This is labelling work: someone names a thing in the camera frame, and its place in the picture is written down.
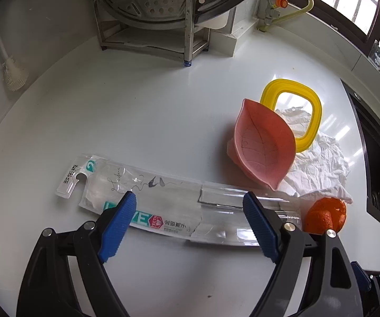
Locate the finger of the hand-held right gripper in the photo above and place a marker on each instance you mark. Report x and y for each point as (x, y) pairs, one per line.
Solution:
(360, 275)

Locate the metal plate rack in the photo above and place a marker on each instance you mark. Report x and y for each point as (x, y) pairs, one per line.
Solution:
(188, 36)

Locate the pink leaf-shaped dish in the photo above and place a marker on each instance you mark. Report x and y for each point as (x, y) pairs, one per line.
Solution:
(262, 142)

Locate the yellow container lid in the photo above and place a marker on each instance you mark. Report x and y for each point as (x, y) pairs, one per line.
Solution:
(315, 122)

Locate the clear plastic chopstick package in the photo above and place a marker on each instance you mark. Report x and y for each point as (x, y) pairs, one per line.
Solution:
(176, 204)

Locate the glass mug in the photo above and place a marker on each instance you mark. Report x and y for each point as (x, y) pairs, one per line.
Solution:
(378, 56)

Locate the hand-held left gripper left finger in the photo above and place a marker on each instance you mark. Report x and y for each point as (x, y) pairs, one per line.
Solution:
(117, 228)

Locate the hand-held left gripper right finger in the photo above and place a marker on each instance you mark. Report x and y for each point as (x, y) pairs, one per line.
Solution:
(261, 228)

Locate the orange peel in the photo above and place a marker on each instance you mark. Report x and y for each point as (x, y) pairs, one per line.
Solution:
(322, 214)

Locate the black kitchen sink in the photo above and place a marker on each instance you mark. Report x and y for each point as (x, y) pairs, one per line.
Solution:
(374, 158)

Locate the white dish brush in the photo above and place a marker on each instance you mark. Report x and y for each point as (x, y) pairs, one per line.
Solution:
(13, 74)

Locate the gas pipe valve assembly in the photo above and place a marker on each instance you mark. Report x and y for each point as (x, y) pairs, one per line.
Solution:
(274, 3)

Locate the metal honeycomb steamer plate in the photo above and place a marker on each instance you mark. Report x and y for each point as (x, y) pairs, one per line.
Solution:
(143, 0)

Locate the crumpled white paper towel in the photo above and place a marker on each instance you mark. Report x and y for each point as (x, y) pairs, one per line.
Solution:
(318, 171)

